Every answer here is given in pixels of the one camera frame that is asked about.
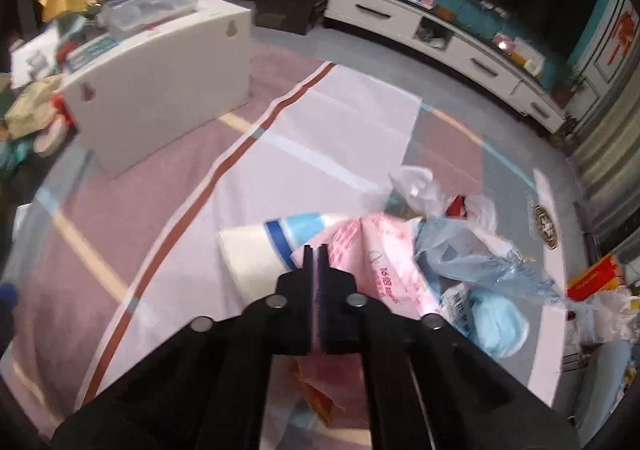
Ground blue face mask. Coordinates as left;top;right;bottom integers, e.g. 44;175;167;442
470;288;529;359

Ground clear blue plastic wrapper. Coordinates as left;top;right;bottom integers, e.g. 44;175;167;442
416;217;565;306

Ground large pink plastic bag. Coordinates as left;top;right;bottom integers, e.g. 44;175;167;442
296;213;440;430

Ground white paper cup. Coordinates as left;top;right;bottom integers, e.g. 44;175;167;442
218;213;347;305

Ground white blue medicine box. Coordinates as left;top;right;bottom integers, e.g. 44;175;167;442
440;283;475;338

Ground red cigarette box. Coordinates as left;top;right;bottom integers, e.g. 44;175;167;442
445;195;468;219

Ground white pink plastic bag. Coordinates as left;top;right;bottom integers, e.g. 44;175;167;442
576;287;639;346

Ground red paper shopping bag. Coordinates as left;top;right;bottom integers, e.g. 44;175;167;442
566;253;624;302

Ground white cabinet box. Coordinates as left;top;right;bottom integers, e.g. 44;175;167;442
61;0;252;176

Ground white tv stand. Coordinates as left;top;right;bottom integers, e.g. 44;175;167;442
324;0;566;133

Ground clear plastic storage box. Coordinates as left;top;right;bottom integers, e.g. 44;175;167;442
98;0;198;38

